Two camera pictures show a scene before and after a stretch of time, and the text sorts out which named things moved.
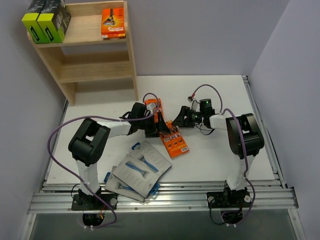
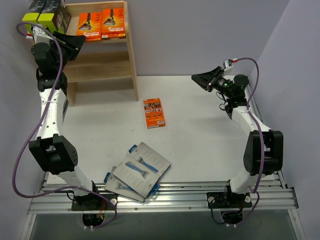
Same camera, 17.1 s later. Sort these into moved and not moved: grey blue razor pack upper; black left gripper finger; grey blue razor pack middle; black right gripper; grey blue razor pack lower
Moved: black left gripper finger; black right gripper
Not moved: grey blue razor pack lower; grey blue razor pack middle; grey blue razor pack upper
